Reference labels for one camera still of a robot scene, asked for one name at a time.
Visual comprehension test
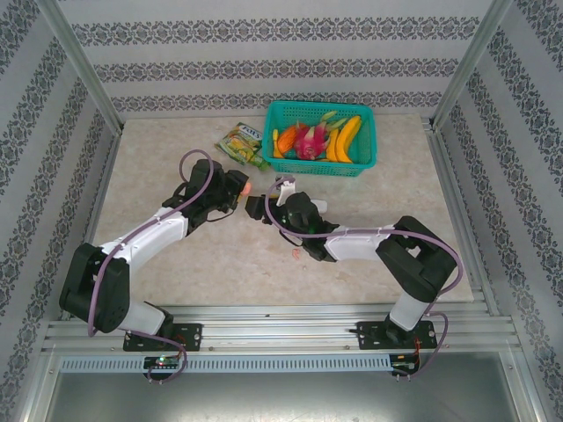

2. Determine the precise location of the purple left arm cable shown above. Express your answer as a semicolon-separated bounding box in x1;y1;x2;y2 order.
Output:
86;149;216;386

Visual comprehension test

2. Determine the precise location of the teal plastic basket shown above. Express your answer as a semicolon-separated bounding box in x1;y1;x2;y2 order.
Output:
262;99;379;179

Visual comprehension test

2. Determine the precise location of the pink dragon fruit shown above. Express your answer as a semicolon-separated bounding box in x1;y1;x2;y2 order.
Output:
292;109;340;160

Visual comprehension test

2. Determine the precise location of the aluminium left frame post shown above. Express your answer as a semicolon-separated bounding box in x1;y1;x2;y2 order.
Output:
34;0;127;135

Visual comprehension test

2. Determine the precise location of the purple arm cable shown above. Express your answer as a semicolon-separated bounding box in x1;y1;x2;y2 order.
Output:
86;149;216;386
263;175;463;383

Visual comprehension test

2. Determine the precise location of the green yellow snack pouch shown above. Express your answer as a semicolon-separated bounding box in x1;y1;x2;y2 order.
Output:
214;121;272;171

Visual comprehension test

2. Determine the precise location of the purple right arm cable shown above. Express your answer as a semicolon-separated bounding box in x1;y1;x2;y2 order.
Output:
263;175;463;383

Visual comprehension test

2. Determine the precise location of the aluminium front rail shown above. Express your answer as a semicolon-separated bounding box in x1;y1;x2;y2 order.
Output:
43;305;518;351

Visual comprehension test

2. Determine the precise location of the slotted grey cable duct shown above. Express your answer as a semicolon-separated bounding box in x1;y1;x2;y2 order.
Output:
59;354;392;374

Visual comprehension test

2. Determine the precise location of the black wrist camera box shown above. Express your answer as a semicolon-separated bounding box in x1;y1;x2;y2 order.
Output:
245;196;267;221
225;169;251;197

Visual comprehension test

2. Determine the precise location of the grey metal panel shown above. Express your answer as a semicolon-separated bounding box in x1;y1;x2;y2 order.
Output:
41;371;536;422

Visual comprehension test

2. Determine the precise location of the aluminium right side rail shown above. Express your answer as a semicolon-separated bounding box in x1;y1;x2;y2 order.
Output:
424;118;501;316

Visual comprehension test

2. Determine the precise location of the yellow banana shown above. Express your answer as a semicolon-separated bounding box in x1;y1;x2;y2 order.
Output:
337;114;363;163
325;127;353;164

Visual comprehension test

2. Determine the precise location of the aluminium rail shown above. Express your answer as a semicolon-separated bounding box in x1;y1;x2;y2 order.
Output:
424;118;501;316
43;305;518;351
46;125;127;324

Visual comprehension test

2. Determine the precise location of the aluminium frame post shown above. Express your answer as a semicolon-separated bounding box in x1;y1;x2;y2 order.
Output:
433;0;514;128
34;0;127;135

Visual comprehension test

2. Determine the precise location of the aluminium right frame post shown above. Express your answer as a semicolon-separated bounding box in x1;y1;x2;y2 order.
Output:
433;0;514;128

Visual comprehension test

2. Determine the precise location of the orange carrot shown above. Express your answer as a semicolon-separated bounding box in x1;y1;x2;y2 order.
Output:
277;125;300;153

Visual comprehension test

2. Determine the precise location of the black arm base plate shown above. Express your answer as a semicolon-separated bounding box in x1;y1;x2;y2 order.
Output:
122;324;203;353
355;320;435;351

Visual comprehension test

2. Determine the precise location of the aluminium left side rail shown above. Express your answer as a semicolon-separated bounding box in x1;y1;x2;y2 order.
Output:
46;125;127;324

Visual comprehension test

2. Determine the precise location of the white camera bracket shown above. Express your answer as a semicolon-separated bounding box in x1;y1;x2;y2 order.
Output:
274;175;296;207

